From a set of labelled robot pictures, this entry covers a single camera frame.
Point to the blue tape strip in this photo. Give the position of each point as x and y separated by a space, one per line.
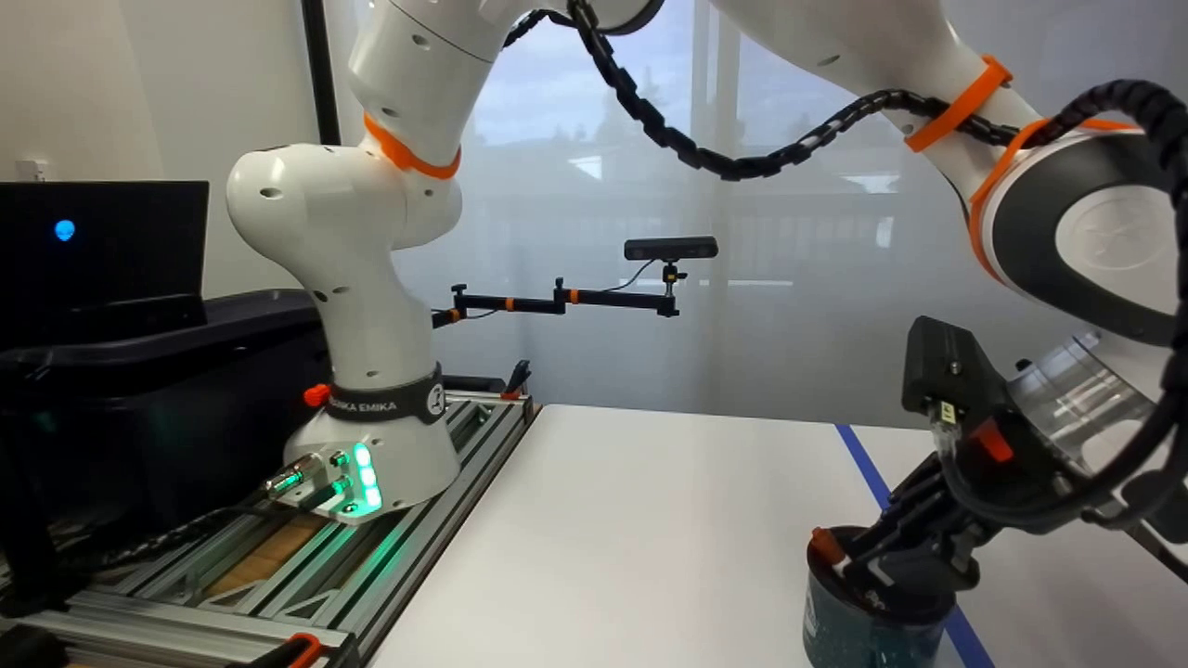
865 465

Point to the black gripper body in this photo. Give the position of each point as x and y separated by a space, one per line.
1022 478

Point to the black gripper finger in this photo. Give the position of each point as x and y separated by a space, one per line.
918 501
923 579

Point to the black monitor with blue light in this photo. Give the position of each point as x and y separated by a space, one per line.
98 254

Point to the dark teal mug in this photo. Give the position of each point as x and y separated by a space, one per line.
856 637

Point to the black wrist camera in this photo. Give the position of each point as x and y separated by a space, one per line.
949 371

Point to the red marker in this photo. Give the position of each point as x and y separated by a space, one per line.
827 548

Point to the black articulated camera mount arm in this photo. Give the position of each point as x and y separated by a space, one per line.
557 300

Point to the black bar-shaped stereo camera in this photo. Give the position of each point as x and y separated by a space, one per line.
671 251

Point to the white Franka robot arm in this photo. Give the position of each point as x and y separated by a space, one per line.
358 235

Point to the aluminium rail base frame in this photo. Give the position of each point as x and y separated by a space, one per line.
299 570

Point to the black storage cabinet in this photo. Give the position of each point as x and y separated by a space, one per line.
188 396

